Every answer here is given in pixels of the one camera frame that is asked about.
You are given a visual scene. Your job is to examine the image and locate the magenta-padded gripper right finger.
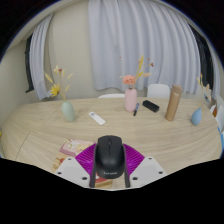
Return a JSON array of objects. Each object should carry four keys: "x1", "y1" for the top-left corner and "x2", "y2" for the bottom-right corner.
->
[{"x1": 123, "y1": 143, "x2": 168, "y2": 189}]

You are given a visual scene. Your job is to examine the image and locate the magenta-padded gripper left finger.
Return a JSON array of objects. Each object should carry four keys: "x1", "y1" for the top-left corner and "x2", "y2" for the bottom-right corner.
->
[{"x1": 54, "y1": 143, "x2": 98, "y2": 189}]

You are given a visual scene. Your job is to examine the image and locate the black computer mouse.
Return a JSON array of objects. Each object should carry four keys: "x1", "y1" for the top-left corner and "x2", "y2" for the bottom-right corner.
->
[{"x1": 94, "y1": 134, "x2": 127, "y2": 180}]

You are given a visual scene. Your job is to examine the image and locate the white remote control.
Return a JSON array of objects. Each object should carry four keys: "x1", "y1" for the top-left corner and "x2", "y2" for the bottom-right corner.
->
[{"x1": 88, "y1": 111, "x2": 107, "y2": 126}]

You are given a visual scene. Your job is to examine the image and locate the pale green ceramic vase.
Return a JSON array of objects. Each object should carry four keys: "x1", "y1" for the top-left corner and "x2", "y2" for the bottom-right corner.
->
[{"x1": 61, "y1": 100, "x2": 76, "y2": 123}]

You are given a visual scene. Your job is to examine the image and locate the blue marker pen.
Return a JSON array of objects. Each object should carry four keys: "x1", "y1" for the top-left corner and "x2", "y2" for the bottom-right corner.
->
[{"x1": 132, "y1": 102, "x2": 140, "y2": 117}]

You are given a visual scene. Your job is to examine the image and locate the black rectangular case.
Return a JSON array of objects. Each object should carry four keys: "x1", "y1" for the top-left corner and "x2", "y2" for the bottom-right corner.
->
[{"x1": 142, "y1": 99, "x2": 160, "y2": 114}]

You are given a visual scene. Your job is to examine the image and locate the pink ceramic vase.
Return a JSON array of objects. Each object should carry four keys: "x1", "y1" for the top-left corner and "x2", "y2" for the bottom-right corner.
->
[{"x1": 124, "y1": 87, "x2": 138, "y2": 113}]

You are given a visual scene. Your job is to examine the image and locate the white chair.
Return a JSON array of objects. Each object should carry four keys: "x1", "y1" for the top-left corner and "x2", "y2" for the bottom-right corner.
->
[
  {"x1": 146, "y1": 83, "x2": 171, "y2": 99},
  {"x1": 97, "y1": 93, "x2": 126, "y2": 99}
]

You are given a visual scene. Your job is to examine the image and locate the bronze metal drink bottle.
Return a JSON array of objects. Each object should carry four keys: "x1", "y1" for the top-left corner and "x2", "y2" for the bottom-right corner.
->
[{"x1": 164, "y1": 84, "x2": 183, "y2": 122}]

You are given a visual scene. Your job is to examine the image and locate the blue ceramic vase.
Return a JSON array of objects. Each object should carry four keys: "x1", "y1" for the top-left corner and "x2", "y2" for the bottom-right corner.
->
[{"x1": 190, "y1": 106, "x2": 203, "y2": 127}]

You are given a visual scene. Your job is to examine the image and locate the yellow dried flower bunch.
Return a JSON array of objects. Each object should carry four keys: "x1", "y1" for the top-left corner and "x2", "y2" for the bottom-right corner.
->
[{"x1": 44, "y1": 64, "x2": 74, "y2": 103}]

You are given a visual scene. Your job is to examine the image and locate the pink and orange flower bunch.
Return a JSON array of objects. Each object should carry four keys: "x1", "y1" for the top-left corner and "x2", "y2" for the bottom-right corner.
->
[{"x1": 119, "y1": 54, "x2": 155, "y2": 90}]

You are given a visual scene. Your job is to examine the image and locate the white and blue chairs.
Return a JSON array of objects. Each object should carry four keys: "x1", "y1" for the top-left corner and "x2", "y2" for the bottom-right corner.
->
[{"x1": 209, "y1": 94, "x2": 224, "y2": 151}]

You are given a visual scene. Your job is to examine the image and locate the beige dried flower bunch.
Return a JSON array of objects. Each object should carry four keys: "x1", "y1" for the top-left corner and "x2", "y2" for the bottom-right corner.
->
[{"x1": 195, "y1": 73, "x2": 213, "y2": 109}]

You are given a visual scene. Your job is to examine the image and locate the dark window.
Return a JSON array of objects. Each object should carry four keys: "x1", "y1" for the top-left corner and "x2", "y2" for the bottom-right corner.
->
[
  {"x1": 189, "y1": 24, "x2": 214, "y2": 91},
  {"x1": 24, "y1": 33, "x2": 35, "y2": 94}
]

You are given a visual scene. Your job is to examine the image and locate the narrow white curtain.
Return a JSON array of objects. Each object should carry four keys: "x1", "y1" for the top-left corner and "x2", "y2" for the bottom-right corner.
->
[
  {"x1": 208, "y1": 49, "x2": 222, "y2": 101},
  {"x1": 29, "y1": 13, "x2": 54, "y2": 101}
]

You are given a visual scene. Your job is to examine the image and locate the wide white curtain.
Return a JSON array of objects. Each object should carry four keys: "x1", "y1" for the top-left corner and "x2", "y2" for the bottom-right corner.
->
[{"x1": 87, "y1": 0, "x2": 203, "y2": 95}]

